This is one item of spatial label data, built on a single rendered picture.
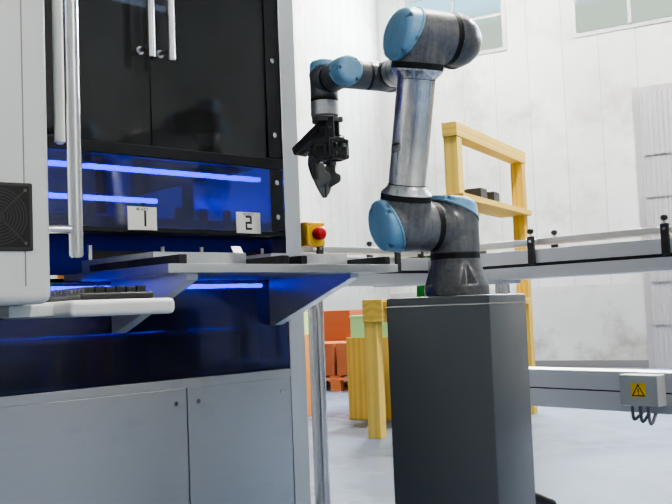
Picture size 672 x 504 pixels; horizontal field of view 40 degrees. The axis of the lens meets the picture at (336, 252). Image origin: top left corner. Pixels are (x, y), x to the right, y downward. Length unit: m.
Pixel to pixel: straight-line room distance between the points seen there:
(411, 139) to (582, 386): 1.21
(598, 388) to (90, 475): 1.51
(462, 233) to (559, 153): 8.52
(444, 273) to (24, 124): 0.97
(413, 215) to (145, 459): 0.93
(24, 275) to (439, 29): 1.00
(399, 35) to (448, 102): 9.15
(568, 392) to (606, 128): 7.69
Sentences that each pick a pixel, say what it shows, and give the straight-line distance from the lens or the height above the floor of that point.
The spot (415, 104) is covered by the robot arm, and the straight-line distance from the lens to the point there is 2.03.
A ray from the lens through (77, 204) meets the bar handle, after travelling 1.68.
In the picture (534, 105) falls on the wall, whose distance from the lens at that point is 10.78.
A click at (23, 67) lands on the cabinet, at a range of 1.69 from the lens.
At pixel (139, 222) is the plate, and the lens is 2.39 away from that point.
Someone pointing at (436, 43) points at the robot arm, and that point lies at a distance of 2.03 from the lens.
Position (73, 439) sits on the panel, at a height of 0.48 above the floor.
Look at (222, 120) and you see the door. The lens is 2.60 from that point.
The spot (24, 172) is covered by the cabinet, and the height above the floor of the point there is 1.02.
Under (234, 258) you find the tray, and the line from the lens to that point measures 2.22.
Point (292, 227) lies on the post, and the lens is 2.69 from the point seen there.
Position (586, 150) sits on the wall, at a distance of 10.53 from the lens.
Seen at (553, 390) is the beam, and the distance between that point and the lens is 3.01.
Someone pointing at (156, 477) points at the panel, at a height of 0.36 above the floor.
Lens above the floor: 0.78
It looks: 3 degrees up
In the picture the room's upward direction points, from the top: 2 degrees counter-clockwise
